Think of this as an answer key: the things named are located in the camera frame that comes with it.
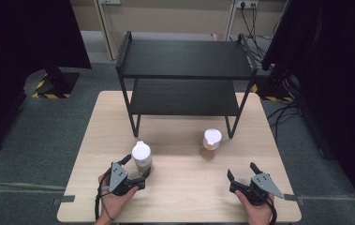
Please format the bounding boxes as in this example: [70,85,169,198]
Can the right hand-held gripper black cable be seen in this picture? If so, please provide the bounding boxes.
[264,196,278,225]

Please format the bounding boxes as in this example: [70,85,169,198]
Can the black curtain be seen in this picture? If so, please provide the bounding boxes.
[0,0,93,159]
[261,0,355,218]

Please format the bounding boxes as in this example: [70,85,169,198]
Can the black stand base striped tape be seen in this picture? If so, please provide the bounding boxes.
[251,70,295,103]
[30,67,81,100]

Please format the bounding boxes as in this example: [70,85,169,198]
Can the beige panel desk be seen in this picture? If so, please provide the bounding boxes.
[69,0,291,61]

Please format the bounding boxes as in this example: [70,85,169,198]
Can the grey floor tape strip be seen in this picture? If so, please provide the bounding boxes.
[52,194,77,206]
[283,193,304,206]

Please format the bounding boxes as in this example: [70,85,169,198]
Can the black cables from outlet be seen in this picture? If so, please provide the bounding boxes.
[240,3,268,62]

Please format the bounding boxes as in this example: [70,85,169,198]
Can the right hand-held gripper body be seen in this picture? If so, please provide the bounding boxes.
[229,172,285,207]

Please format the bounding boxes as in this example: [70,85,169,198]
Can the left hand-held gripper black cable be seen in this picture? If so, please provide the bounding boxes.
[94,170,115,221]

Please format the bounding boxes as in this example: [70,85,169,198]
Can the tall white lidded cup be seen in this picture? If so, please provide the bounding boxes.
[130,140,153,176]

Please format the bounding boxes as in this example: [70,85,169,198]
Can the person's left hand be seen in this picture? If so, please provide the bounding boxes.
[97,172,140,221]

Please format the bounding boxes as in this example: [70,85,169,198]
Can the person's right hand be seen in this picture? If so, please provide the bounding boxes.
[234,190,275,225]

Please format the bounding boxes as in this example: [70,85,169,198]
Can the black two-tier shelf rack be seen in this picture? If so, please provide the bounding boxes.
[115,30,259,140]

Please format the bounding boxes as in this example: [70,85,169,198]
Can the short white lidded cup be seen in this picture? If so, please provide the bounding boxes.
[201,127,223,152]

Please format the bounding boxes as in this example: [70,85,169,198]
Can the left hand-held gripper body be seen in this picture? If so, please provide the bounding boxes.
[107,161,147,197]

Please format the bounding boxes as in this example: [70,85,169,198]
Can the white wall outlet black plugs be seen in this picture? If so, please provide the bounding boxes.
[235,0,259,9]

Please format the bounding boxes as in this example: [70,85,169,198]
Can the hand-held gripper black cable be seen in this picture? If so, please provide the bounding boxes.
[94,170,115,221]
[264,196,278,225]

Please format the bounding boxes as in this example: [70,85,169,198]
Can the black cables on floor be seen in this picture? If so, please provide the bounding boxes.
[266,98,302,143]

